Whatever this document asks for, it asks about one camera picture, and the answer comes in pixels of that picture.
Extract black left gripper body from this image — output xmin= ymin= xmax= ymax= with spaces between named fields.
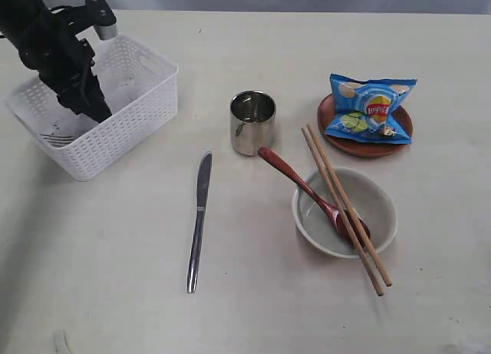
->
xmin=17 ymin=12 xmax=94 ymax=101

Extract white perforated plastic basket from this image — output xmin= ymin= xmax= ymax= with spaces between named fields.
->
xmin=5 ymin=35 xmax=179 ymax=181

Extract silver table knife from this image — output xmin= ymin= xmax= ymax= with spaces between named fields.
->
xmin=187 ymin=151 xmax=213 ymax=293

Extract brown wooden plate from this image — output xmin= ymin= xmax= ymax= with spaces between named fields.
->
xmin=317 ymin=94 xmax=407 ymax=158

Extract blue chips bag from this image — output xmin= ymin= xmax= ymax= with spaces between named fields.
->
xmin=324 ymin=74 xmax=417 ymax=144

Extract red-brown wooden spoon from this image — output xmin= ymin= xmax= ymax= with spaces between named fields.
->
xmin=258 ymin=147 xmax=353 ymax=244

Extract pale green ceramic bowl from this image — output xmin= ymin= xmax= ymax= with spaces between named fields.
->
xmin=292 ymin=166 xmax=398 ymax=260

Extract wooden chopstick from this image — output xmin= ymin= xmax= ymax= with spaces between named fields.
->
xmin=302 ymin=127 xmax=384 ymax=296
xmin=305 ymin=124 xmax=392 ymax=287

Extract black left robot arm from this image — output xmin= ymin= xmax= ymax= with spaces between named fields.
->
xmin=1 ymin=0 xmax=117 ymax=123

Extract silver metal fork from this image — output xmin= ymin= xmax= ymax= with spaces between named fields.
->
xmin=40 ymin=134 xmax=75 ymax=147

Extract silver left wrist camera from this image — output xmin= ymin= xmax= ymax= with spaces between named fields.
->
xmin=69 ymin=0 xmax=118 ymax=41

